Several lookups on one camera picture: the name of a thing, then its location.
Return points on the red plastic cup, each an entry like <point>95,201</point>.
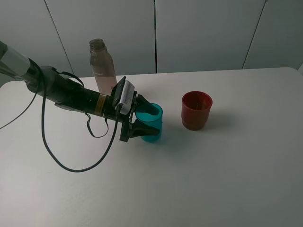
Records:
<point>196,107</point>

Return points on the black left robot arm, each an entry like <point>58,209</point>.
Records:
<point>70,95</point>

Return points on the clear plastic water bottle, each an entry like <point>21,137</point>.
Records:
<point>102,66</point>

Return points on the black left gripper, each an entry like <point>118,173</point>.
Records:
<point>131,129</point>

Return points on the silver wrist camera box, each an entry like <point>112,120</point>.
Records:
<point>123,96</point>

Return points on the teal translucent plastic cup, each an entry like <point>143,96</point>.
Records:
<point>154,121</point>

